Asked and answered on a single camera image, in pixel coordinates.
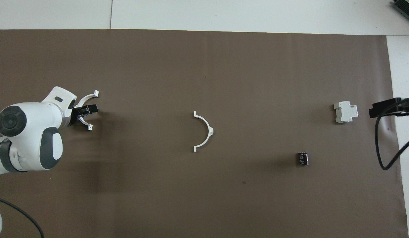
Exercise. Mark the brown paper mat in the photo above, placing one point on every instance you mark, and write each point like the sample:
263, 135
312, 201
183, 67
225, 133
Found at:
224, 198

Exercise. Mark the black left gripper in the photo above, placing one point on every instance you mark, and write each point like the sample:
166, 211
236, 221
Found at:
76, 113

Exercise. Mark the grey ribbed device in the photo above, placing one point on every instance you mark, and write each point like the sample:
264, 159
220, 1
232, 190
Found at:
406, 7

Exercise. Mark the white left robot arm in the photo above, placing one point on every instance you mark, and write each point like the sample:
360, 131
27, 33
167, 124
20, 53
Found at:
29, 132

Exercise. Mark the black cylindrical capacitor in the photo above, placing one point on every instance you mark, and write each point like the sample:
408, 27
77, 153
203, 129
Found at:
302, 158

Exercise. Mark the grey circuit breaker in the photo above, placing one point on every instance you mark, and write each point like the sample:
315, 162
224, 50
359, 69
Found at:
345, 111

